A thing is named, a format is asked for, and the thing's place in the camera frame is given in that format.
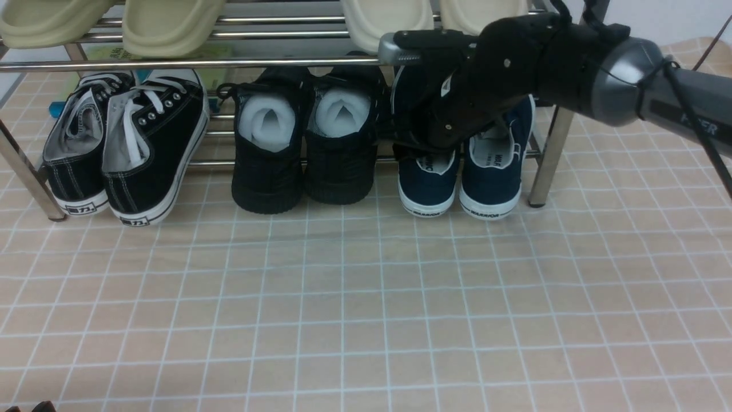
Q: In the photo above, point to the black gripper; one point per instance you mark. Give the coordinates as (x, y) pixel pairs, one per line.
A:
(474, 80)

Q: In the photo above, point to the navy slip-on shoe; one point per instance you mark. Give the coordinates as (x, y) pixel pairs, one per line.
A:
(491, 180)
(426, 181)

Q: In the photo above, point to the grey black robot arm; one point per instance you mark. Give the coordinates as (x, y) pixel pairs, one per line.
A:
(606, 75)

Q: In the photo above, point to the silver metal shoe rack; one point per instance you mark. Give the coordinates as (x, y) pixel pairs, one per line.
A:
(383, 127)

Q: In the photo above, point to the cream slipper far right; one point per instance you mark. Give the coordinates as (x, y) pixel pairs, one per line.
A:
(471, 17)

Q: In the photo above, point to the cream slipper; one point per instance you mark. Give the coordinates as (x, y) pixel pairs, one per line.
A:
(368, 21)
(471, 17)

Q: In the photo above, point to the black knit sneaker right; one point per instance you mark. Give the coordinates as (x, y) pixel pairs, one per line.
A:
(340, 138)

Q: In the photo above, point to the black knit sneaker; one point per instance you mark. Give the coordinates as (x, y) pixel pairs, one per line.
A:
(340, 138)
(268, 133)

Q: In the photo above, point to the black knit sneaker left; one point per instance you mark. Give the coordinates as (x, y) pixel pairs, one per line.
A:
(268, 133)

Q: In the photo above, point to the black canvas sneaker white laces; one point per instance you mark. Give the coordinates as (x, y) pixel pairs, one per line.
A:
(152, 133)

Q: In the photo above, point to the olive green slipper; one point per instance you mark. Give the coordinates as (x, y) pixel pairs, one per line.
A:
(168, 29)
(40, 24)

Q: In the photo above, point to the black canvas sneaker outer left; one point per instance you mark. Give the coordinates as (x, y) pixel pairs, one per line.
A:
(73, 150)

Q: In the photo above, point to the olive green slipper far left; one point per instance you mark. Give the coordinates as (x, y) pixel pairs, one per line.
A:
(40, 24)

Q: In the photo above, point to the dark object bottom left corner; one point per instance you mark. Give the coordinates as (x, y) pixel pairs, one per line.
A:
(45, 406)

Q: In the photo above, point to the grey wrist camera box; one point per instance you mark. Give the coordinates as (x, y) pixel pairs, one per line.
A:
(391, 54)

